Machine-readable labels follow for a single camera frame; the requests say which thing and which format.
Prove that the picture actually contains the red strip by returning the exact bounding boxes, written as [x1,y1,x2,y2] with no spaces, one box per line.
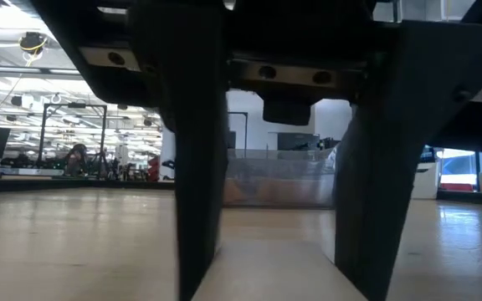
[439,181,479,193]

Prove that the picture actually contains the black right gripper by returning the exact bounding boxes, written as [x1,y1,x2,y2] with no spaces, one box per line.
[29,0,482,152]

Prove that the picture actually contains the white plastic bin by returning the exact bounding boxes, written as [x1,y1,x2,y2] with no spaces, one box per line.
[414,161,441,201]

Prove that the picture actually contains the person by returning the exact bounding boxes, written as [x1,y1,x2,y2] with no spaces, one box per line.
[64,143,90,177]

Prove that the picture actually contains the grey transparent plastic bin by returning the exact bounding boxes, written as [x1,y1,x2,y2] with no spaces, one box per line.
[228,146,337,209]

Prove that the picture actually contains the red object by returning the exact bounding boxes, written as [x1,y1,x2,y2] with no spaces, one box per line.
[146,155,162,182]

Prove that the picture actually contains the black ceiling camera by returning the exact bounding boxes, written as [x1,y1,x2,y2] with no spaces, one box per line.
[18,31,49,54]

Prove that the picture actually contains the black frame stand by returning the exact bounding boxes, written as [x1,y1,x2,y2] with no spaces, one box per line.
[228,110,249,160]
[37,102,109,169]

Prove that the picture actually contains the dark cabinet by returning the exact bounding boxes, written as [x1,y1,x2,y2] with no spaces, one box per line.
[276,132,322,151]

